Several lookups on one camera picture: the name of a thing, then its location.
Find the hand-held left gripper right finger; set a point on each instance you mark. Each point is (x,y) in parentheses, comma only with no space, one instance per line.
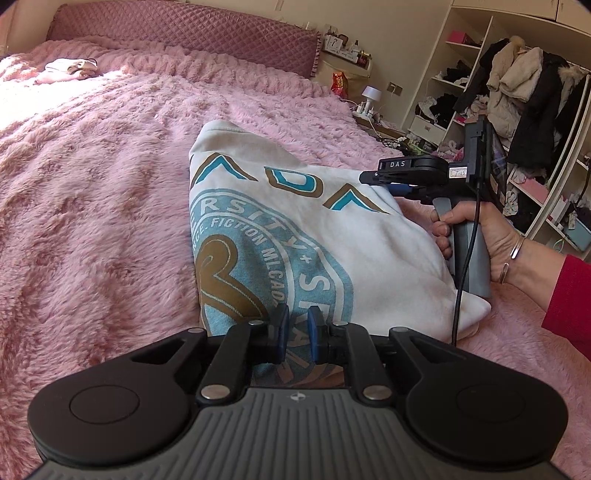
(314,334)

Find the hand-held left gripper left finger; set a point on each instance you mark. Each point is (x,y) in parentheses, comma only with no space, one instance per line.
(281,332)

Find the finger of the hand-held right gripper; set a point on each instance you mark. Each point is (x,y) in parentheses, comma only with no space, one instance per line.
(392,184)

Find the white printed sweatshirt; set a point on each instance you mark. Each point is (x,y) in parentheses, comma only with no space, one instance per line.
(295,240)

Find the person's right forearm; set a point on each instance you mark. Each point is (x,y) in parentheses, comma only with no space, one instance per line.
(554,295)

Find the black folded clothes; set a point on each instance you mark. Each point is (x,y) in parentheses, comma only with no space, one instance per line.
(438,107)

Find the small folded white clothes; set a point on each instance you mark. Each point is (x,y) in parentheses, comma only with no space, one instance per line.
(69,69)

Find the person's right hand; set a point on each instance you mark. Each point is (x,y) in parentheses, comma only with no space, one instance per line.
(494,230)

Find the white power strip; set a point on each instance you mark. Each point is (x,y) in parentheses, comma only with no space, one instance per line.
(367,113)

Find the white table lamp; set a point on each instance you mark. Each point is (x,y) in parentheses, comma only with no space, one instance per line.
(369,97)

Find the black hanging coat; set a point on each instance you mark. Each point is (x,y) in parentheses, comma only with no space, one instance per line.
(547,110)

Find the red snack bag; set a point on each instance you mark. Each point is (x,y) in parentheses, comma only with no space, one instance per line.
(339,84)

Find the beige hanging coat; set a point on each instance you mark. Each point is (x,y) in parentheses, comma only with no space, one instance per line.
(510,78)

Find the white open shelving unit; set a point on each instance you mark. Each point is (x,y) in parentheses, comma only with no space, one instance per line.
(461,60)

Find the bedside shelf with trinkets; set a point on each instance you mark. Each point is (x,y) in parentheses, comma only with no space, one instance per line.
(346,48)

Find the pink storage box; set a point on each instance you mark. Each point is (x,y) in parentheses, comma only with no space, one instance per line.
(457,37)

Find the pink fluffy blanket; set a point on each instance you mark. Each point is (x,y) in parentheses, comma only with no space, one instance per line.
(101,207)

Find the pink quilted headboard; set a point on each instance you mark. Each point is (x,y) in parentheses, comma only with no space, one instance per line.
(184,37)

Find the wall socket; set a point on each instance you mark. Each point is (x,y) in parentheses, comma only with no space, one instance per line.
(394,88)

